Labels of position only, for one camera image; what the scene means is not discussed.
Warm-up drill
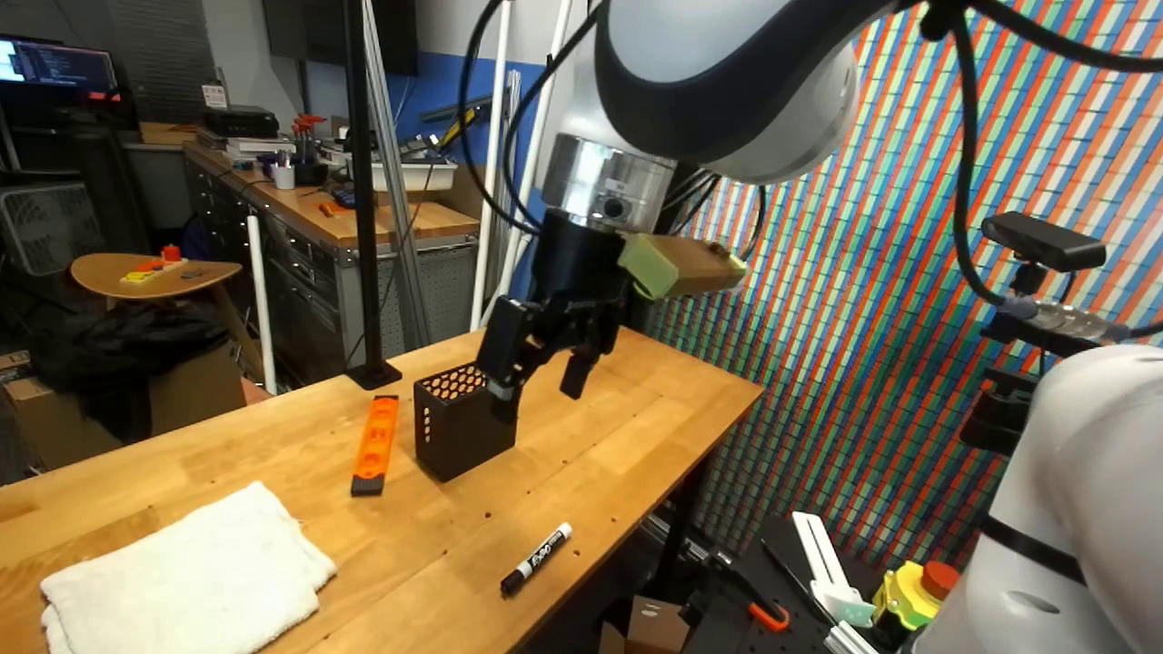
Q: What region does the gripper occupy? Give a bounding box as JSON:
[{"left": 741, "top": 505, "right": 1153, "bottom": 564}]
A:
[{"left": 475, "top": 208, "right": 639, "bottom": 406}]

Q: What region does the black mesh box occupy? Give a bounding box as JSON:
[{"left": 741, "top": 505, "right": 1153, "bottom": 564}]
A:
[{"left": 413, "top": 362, "right": 519, "bottom": 483}]

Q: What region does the small cardboard box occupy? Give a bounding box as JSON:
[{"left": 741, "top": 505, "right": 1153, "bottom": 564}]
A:
[{"left": 598, "top": 595, "right": 692, "bottom": 654}]

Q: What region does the large cardboard box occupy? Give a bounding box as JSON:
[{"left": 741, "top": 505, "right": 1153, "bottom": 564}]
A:
[{"left": 3, "top": 343, "right": 248, "bottom": 471}]

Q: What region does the black device box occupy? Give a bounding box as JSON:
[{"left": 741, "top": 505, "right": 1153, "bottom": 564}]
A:
[{"left": 201, "top": 105, "right": 281, "bottom": 140}]

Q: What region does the white towel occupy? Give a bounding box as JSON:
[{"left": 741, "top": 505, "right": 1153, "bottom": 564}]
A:
[{"left": 40, "top": 481, "right": 338, "bottom": 654}]

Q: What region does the bundle of white pipes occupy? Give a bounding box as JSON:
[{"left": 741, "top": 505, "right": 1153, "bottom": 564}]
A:
[{"left": 469, "top": 0, "right": 575, "bottom": 333}]

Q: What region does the orange spirit level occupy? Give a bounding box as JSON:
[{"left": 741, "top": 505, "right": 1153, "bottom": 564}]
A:
[{"left": 351, "top": 394, "right": 401, "bottom": 498}]

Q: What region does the black marker pen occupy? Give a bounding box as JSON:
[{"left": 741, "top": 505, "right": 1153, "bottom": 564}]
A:
[{"left": 499, "top": 521, "right": 574, "bottom": 598}]

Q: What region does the white plastic bin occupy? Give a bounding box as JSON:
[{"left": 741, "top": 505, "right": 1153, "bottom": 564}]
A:
[{"left": 344, "top": 158, "right": 459, "bottom": 193}]

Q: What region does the black pole stand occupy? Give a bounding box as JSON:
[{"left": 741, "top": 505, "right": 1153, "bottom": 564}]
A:
[{"left": 342, "top": 0, "right": 403, "bottom": 391}]

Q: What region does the workbench with drawers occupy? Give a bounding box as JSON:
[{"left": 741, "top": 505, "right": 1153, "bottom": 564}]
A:
[{"left": 182, "top": 140, "right": 481, "bottom": 384}]

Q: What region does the white pole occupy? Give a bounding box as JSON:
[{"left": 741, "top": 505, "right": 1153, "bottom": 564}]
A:
[{"left": 246, "top": 214, "right": 279, "bottom": 397}]

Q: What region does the colourful patterned backdrop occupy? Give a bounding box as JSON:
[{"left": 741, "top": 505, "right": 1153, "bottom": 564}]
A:
[{"left": 641, "top": 0, "right": 1163, "bottom": 573}]

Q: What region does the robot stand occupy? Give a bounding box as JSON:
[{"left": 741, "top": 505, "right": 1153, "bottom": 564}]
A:
[{"left": 700, "top": 511, "right": 914, "bottom": 654}]

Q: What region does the round wooden table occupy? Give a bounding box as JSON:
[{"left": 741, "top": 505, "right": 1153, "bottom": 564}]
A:
[{"left": 70, "top": 252, "right": 244, "bottom": 302}]

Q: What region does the yellow and red toy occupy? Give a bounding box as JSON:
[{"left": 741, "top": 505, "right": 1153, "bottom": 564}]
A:
[{"left": 120, "top": 244, "right": 190, "bottom": 285}]

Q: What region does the black bag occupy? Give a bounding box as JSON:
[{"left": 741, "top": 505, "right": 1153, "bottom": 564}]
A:
[{"left": 25, "top": 302, "right": 232, "bottom": 443}]

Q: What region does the yellow emergency stop button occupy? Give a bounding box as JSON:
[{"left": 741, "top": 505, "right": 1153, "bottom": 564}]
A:
[{"left": 871, "top": 560, "right": 961, "bottom": 630}]

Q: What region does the monitor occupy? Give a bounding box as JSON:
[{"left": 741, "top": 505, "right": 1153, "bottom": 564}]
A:
[{"left": 0, "top": 34, "right": 120, "bottom": 93}]

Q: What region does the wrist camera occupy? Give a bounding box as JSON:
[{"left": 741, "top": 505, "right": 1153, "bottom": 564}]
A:
[{"left": 617, "top": 232, "right": 749, "bottom": 302}]

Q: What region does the white plastic bracket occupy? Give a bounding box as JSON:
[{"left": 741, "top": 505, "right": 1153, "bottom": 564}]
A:
[{"left": 791, "top": 510, "right": 875, "bottom": 628}]

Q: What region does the dark wall screen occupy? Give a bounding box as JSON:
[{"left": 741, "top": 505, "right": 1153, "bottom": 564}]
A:
[{"left": 263, "top": 0, "right": 420, "bottom": 76}]

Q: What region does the camera on mount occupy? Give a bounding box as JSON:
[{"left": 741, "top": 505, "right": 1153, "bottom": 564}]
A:
[{"left": 959, "top": 211, "right": 1132, "bottom": 455}]

